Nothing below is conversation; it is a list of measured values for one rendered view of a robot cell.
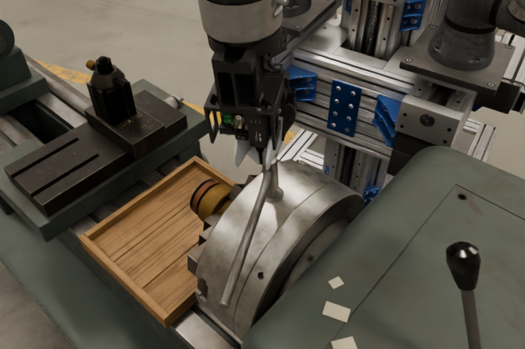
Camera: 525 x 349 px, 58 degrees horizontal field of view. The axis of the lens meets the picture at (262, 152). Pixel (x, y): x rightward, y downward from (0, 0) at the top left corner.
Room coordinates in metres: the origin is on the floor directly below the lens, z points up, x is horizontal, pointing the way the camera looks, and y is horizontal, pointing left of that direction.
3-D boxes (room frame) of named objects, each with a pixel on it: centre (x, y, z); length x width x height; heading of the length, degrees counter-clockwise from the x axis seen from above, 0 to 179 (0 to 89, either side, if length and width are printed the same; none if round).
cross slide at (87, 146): (0.91, 0.42, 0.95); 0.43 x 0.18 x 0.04; 138
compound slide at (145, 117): (0.94, 0.35, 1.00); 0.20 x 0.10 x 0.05; 48
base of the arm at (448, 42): (1.01, -0.48, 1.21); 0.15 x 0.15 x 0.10
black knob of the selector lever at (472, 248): (0.27, -0.20, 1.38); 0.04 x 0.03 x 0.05; 48
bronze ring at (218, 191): (0.59, 0.08, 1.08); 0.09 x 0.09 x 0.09; 49
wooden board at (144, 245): (0.69, 0.19, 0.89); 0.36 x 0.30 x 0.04; 138
